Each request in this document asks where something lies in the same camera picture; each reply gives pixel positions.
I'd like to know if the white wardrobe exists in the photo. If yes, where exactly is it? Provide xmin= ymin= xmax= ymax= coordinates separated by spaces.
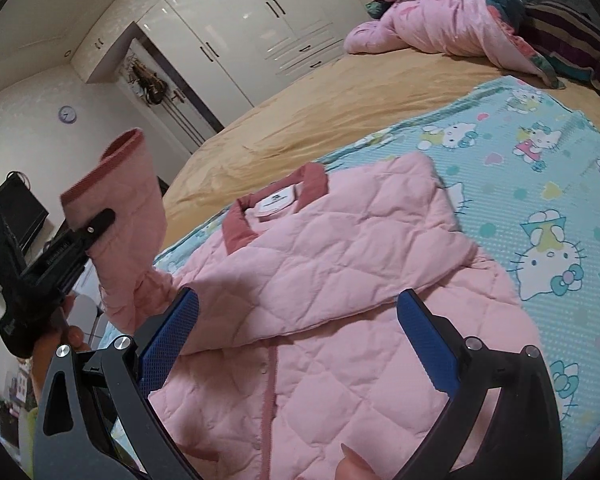
xmin=72 ymin=0 xmax=368 ymax=125

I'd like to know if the striped dark pillow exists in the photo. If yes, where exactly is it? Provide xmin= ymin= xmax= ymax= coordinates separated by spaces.
xmin=519 ymin=1 xmax=600 ymax=95

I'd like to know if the round wall clock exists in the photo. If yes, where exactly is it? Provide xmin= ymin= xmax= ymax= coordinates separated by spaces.
xmin=58 ymin=105 xmax=78 ymax=125

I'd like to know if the tan bed sheet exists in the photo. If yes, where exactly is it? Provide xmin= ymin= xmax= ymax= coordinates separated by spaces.
xmin=159 ymin=46 xmax=600 ymax=252

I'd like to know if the black television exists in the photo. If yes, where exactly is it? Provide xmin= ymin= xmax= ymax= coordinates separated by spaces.
xmin=0 ymin=171 xmax=48 ymax=255

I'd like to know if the blue hello kitty blanket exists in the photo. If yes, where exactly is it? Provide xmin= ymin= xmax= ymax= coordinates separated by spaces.
xmin=99 ymin=75 xmax=600 ymax=476

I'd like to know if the white door with hangings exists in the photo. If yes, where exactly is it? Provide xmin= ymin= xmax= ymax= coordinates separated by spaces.
xmin=118 ymin=39 xmax=216 ymax=154

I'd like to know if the pink quilted jacket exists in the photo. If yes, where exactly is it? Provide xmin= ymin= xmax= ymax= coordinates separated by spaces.
xmin=60 ymin=129 xmax=540 ymax=479

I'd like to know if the pink crumpled duvet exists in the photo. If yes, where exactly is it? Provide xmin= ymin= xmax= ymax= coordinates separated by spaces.
xmin=343 ymin=0 xmax=562 ymax=88

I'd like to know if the person left hand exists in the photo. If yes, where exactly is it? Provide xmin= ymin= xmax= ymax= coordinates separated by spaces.
xmin=30 ymin=325 xmax=90 ymax=403

